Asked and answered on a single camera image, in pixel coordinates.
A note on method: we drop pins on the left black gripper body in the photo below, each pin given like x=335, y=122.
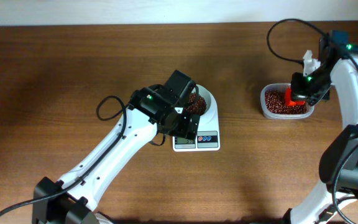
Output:
x=181, y=126

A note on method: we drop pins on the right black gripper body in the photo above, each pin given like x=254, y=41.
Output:
x=311, y=87

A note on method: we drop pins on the orange measuring scoop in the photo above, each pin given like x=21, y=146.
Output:
x=289, y=101

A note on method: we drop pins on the red beans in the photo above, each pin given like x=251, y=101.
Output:
x=275, y=103

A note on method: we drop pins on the white bowl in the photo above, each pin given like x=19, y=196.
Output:
x=199, y=103

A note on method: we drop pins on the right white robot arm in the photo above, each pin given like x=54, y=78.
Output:
x=338, y=167

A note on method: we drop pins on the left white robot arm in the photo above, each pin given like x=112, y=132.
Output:
x=77, y=193

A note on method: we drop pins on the white kitchen scale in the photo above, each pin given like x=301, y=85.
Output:
x=208, y=135

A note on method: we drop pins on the clear plastic container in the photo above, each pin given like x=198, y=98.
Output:
x=281, y=87

